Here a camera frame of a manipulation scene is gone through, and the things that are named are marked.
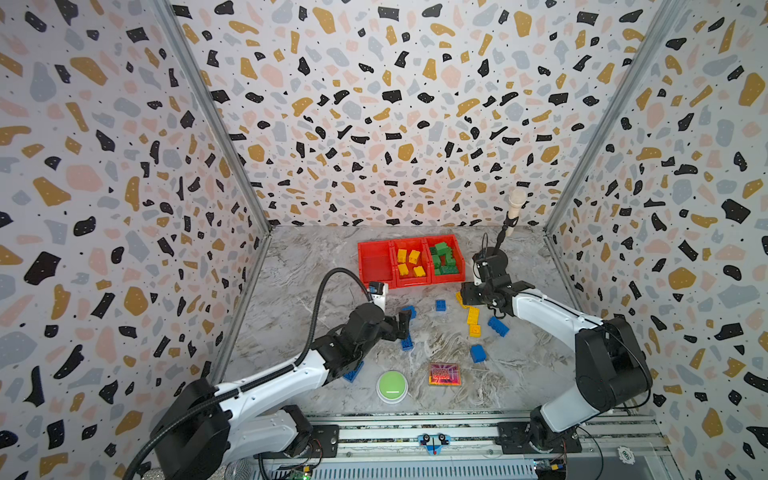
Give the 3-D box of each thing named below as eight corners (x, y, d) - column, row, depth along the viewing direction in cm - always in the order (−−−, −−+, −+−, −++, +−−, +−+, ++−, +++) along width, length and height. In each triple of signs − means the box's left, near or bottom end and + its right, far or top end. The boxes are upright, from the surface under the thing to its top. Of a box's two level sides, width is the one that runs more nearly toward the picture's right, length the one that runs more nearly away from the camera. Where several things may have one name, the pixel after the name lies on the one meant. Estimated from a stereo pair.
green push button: (375, 404, 81) (375, 401, 80) (377, 373, 87) (377, 370, 85) (408, 404, 82) (408, 402, 80) (408, 373, 87) (408, 370, 85)
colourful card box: (428, 385, 85) (429, 383, 83) (427, 364, 88) (428, 362, 87) (461, 385, 85) (462, 383, 83) (458, 365, 89) (460, 362, 87)
